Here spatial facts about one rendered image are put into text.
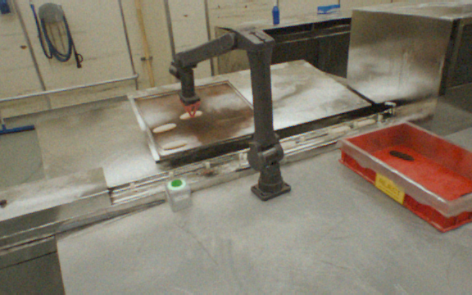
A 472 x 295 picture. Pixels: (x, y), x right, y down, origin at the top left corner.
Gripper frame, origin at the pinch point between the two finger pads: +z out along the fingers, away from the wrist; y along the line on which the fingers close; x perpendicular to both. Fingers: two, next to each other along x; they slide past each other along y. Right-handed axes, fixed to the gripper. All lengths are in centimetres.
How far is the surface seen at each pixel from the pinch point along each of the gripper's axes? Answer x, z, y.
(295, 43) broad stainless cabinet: 149, 32, -123
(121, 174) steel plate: -34.8, 12.4, 10.9
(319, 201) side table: 17, 4, 66
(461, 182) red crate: 63, 2, 84
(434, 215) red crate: 37, -4, 91
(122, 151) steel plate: -30.0, 15.8, -9.6
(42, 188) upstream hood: -61, 0, 20
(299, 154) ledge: 28, 5, 41
